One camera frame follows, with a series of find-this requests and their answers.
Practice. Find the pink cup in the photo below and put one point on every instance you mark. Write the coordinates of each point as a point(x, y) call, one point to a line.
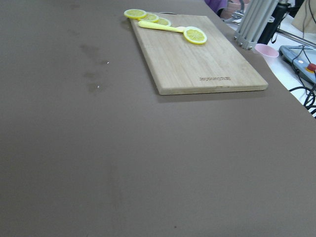
point(266, 50)

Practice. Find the bamboo cutting board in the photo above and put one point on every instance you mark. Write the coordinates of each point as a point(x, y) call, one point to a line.
point(180, 67)

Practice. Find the yellow plastic knife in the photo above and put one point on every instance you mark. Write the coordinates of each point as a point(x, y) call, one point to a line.
point(155, 26)

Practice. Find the lemon slice near knife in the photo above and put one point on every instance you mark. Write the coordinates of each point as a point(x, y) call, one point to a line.
point(163, 21)

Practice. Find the lemon slice middle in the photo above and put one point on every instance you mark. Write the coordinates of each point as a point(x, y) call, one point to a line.
point(150, 17)

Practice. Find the pink bowl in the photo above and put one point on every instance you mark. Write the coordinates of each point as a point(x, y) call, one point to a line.
point(232, 7)

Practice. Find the purple cloth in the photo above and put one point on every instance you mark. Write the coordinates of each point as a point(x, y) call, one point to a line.
point(217, 6)

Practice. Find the black thermos bottle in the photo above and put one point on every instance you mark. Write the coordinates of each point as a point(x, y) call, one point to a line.
point(271, 27)

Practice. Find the blue teach pendant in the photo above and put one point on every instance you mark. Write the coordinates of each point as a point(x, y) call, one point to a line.
point(302, 59)

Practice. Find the lemon slice on handle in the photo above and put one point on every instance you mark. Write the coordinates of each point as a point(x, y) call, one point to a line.
point(195, 35)

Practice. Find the aluminium frame post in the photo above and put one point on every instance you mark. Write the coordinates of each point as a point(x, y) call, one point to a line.
point(257, 15)

